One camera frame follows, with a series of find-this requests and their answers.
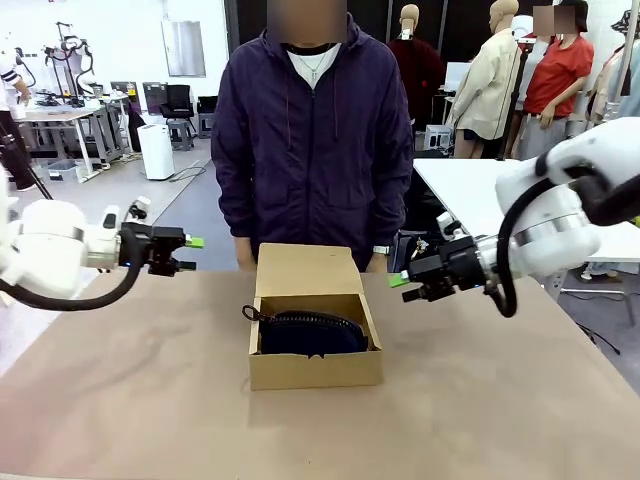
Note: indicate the brown cardboard box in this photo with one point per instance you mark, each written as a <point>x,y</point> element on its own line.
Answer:
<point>315,370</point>

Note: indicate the mannequin in dark red top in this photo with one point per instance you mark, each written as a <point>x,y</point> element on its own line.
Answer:
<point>417,65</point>

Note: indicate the black office chair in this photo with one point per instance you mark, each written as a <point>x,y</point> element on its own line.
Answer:
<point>177,102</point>

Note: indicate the grey storage bin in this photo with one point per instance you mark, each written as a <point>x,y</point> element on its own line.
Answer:
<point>62,171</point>

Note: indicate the background work desk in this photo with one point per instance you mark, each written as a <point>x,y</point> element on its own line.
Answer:
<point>65,117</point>

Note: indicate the white air purifier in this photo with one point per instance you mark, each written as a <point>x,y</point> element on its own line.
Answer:
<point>156,152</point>

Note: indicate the silver wristwatch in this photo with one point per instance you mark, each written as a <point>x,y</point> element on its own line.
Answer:
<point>381,249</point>

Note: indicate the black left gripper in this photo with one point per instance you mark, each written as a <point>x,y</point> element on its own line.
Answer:
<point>155,247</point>

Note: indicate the person's left hand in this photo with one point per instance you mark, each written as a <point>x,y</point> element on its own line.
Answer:
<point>378,264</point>

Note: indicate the person in white jersey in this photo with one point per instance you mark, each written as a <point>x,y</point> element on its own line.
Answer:
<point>12,125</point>

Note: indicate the black tripod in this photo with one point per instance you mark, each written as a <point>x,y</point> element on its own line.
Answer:
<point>30,170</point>

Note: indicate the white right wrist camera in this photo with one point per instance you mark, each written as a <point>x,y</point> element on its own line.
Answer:
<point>448,225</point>

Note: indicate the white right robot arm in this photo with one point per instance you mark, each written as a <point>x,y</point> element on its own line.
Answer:
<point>565,210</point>

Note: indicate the white table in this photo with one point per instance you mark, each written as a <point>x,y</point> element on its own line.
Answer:
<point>465,185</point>

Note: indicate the figure in red shirt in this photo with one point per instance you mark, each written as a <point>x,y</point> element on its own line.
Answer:
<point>555,85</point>

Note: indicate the mannequin in beige jacket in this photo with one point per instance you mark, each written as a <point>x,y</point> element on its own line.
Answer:
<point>487,80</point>

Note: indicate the person's right hand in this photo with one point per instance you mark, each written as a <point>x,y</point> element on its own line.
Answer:
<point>244,255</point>

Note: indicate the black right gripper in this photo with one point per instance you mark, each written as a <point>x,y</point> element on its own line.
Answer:
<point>447,270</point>

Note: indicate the navy zip pouch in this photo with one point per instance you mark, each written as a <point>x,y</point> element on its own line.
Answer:
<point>315,335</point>

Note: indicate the grey stool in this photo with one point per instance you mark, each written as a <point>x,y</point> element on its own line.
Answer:
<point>181,135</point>

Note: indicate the grey wall panel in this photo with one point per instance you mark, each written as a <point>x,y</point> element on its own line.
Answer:
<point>184,48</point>

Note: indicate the person in purple jacket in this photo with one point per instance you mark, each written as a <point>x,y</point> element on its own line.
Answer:
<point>312,140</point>

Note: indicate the background white robot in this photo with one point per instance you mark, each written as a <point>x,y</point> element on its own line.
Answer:
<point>75,60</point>

